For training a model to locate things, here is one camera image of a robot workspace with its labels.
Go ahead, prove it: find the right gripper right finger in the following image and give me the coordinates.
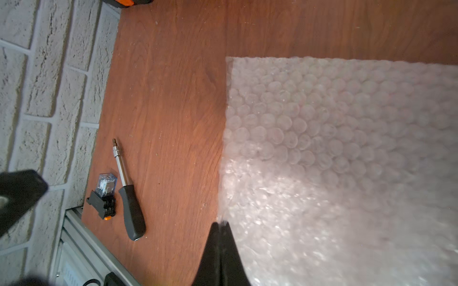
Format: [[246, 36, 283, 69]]
[[220, 221, 250, 286]]

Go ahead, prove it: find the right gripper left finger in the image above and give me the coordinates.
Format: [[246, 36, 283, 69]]
[[192, 222, 221, 286]]

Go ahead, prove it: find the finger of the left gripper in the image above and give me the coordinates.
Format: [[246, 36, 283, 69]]
[[1, 169, 48, 236]]

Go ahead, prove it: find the bubble wrap sheet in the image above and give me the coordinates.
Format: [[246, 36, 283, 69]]
[[218, 57, 458, 286]]

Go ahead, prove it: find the relay on black socket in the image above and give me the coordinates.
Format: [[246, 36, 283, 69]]
[[87, 173, 117, 220]]

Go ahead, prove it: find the black plastic tool case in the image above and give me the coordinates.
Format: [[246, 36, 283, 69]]
[[103, 0, 153, 9]]

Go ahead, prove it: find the aluminium mounting rail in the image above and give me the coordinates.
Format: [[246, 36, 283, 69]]
[[50, 207, 139, 286]]

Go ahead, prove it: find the black handled screwdriver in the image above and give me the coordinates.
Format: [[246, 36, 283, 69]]
[[112, 139, 146, 241]]

